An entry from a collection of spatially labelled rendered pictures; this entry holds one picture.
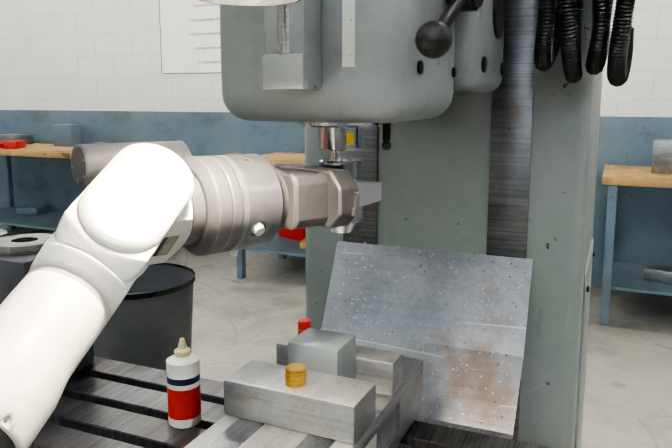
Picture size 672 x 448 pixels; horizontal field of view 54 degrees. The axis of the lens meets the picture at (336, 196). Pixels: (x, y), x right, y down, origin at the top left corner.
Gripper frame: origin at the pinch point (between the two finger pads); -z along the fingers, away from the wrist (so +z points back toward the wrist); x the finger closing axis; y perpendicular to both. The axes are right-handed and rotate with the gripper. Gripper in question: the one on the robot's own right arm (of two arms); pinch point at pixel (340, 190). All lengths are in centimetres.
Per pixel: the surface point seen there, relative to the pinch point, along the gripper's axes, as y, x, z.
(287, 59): -12.8, -6.0, 11.7
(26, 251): 11.4, 42.6, 19.3
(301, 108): -8.7, -3.3, 8.0
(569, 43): -16.4, -10.6, -26.3
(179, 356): 21.5, 18.3, 9.5
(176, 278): 65, 195, -84
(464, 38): -16.4, -5.3, -13.3
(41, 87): -21, 626, -171
